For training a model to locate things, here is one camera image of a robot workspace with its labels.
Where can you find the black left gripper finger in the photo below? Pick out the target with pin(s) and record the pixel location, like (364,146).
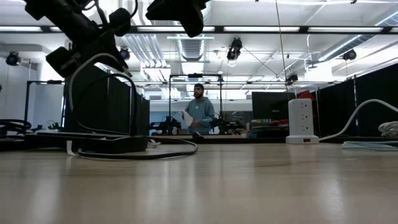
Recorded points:
(107,57)
(118,54)

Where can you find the white tower power strip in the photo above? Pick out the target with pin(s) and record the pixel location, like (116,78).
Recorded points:
(301,118)

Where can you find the black background robot arm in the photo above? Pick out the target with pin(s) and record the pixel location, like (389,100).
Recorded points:
(224,124)
(168,124)

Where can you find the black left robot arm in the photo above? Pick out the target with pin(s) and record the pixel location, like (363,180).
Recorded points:
(46,9)

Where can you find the black ceiling spotlight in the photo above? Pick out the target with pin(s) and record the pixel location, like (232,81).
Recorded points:
(349,55)
(234,49)
(292,77)
(125,53)
(12,59)

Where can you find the white LED light bar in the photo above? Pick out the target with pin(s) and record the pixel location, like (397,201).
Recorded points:
(174,29)
(261,29)
(345,30)
(18,29)

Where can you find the black curtain partition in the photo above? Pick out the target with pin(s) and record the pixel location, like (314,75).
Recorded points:
(335,109)
(102,105)

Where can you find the black flat power strip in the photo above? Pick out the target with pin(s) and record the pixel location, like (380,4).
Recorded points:
(118,144)

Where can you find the person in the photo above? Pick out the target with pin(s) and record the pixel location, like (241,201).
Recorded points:
(202,112)

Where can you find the black computer monitor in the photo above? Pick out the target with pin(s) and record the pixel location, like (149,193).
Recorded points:
(272,105)

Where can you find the black background rig frame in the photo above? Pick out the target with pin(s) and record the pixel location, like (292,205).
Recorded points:
(195,75)
(46,82)

